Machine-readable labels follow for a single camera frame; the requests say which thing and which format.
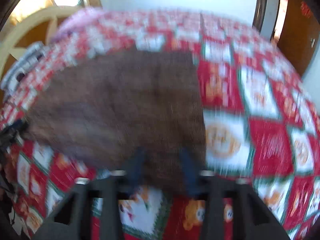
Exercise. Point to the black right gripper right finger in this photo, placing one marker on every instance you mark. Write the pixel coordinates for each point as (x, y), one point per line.
(228, 204)

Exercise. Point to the brown knitted sweater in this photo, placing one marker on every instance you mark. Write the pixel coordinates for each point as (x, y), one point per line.
(105, 108)

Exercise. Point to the grey white folded blanket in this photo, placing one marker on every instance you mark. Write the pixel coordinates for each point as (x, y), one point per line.
(22, 67)

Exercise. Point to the red checkered cartoon bedspread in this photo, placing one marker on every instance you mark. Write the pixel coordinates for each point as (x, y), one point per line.
(262, 129)

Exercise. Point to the cream wooden headboard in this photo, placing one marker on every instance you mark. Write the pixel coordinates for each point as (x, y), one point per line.
(39, 26)

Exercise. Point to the pink pillow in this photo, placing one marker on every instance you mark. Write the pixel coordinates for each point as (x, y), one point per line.
(77, 21)

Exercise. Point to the brown wooden door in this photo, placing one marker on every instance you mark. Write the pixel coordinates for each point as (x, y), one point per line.
(299, 37)

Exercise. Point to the red door decoration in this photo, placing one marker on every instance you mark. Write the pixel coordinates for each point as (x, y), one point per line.
(305, 10)

